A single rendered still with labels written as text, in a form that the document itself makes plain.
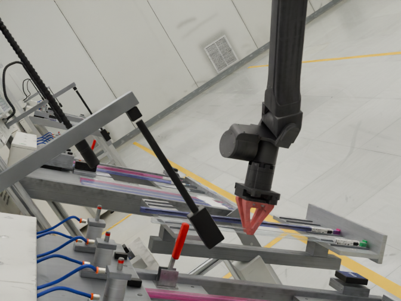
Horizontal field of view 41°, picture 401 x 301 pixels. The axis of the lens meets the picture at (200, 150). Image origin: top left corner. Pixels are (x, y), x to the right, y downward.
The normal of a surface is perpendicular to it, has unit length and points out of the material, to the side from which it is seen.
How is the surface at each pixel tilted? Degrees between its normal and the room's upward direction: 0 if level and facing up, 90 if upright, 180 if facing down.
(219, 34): 90
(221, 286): 90
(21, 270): 44
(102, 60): 90
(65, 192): 90
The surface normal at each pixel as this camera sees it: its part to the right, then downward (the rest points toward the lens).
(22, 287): 0.20, -0.98
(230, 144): -0.84, -0.14
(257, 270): 0.29, 0.11
